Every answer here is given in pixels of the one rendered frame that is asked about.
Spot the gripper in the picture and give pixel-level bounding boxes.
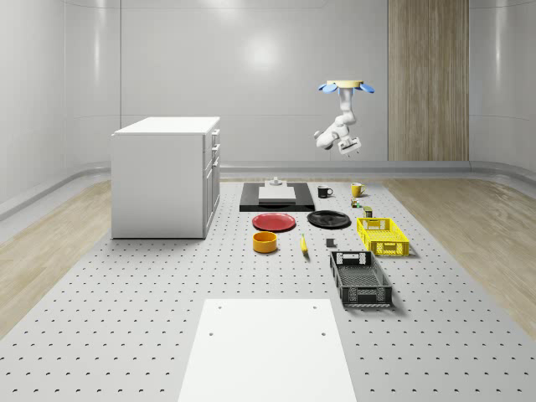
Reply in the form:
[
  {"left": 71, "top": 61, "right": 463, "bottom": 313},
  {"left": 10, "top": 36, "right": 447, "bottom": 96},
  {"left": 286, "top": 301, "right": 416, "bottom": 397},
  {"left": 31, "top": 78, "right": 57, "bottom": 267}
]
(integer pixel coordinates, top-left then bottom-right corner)
[{"left": 336, "top": 136, "right": 363, "bottom": 159}]

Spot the black plate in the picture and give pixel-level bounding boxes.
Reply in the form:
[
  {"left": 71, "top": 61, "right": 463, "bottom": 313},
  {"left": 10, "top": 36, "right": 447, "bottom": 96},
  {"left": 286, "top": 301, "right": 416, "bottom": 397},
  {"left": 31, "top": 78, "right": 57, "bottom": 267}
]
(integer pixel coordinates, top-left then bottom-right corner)
[{"left": 307, "top": 209, "right": 352, "bottom": 229}]

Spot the red plate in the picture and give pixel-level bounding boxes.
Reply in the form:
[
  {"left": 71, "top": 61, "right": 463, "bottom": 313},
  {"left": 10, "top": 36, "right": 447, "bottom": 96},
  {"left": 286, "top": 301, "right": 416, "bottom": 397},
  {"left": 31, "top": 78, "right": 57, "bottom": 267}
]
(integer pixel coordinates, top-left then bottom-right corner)
[{"left": 251, "top": 212, "right": 297, "bottom": 232}]

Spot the yellow basket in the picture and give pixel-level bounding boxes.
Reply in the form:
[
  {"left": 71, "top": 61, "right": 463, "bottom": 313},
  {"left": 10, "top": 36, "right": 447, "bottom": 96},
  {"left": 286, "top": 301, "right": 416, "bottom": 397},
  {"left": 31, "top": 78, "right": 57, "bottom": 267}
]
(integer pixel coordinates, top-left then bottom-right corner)
[{"left": 356, "top": 217, "right": 410, "bottom": 257}]

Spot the black stove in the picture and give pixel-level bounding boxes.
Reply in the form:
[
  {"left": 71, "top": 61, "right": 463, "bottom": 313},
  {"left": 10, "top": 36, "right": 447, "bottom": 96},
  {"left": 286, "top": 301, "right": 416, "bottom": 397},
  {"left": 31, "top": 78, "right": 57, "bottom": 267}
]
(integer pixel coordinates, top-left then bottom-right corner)
[{"left": 239, "top": 177, "right": 317, "bottom": 213}]

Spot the yellow bowl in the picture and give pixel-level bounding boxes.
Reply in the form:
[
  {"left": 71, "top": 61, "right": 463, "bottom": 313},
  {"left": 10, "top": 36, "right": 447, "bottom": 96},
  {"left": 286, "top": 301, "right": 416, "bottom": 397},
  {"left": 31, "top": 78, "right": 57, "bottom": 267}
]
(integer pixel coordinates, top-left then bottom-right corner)
[{"left": 252, "top": 231, "right": 278, "bottom": 254}]

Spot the dark grey basket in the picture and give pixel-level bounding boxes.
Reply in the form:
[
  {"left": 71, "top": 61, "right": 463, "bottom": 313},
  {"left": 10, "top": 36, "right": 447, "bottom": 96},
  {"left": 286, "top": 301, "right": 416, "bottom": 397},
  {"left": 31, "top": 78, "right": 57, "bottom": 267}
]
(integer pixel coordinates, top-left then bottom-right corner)
[{"left": 329, "top": 250, "right": 394, "bottom": 309}]

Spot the white cabinet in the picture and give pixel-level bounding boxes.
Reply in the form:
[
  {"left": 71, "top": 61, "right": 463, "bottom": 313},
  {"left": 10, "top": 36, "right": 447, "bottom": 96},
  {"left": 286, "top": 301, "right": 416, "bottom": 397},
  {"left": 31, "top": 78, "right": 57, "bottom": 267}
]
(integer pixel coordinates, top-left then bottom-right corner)
[{"left": 111, "top": 116, "right": 222, "bottom": 240}]

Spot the white board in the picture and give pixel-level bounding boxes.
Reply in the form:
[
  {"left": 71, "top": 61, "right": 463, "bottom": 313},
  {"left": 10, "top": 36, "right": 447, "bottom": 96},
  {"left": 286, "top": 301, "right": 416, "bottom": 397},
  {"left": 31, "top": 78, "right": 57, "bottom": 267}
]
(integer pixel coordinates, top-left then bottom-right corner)
[{"left": 178, "top": 298, "right": 358, "bottom": 402}]

